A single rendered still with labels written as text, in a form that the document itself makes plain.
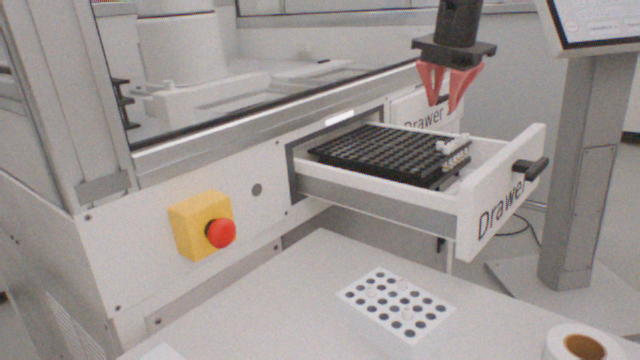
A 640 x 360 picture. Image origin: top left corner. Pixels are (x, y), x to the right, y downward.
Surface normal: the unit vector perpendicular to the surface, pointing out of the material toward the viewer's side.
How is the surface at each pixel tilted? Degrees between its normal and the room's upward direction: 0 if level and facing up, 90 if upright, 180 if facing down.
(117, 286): 90
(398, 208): 90
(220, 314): 0
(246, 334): 0
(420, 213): 90
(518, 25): 90
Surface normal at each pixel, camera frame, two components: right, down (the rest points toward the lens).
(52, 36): 0.76, 0.21
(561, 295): -0.07, -0.91
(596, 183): 0.13, 0.39
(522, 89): -0.66, 0.34
